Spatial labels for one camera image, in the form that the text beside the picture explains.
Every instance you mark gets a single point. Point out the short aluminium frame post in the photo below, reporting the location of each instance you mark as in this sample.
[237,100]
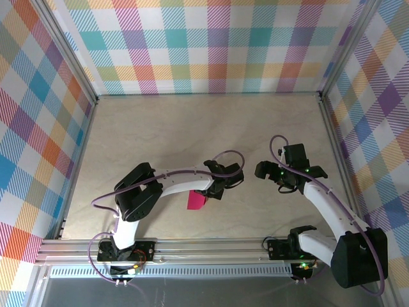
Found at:
[387,297]
[36,288]

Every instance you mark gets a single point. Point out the grey metal panel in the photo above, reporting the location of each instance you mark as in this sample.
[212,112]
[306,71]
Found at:
[223,294]

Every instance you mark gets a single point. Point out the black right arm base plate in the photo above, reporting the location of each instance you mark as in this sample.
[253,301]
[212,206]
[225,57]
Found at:
[276,249]

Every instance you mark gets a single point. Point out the aluminium table back rail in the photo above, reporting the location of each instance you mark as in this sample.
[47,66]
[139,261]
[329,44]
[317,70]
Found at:
[207,93]

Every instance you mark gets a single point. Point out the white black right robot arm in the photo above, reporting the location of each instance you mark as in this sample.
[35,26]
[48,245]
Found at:
[322,208]

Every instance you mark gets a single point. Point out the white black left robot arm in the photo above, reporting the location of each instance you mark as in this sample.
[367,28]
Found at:
[182,187]

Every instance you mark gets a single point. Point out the pink paper sheet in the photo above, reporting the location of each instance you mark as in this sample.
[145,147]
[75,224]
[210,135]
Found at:
[193,201]

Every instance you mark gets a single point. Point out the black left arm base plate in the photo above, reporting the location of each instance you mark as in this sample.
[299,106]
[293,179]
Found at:
[147,247]

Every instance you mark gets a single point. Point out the aluminium table side rail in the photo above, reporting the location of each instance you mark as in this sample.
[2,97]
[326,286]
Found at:
[77,169]
[332,128]

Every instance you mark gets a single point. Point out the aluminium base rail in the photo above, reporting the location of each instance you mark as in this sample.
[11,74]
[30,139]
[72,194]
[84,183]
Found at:
[207,249]

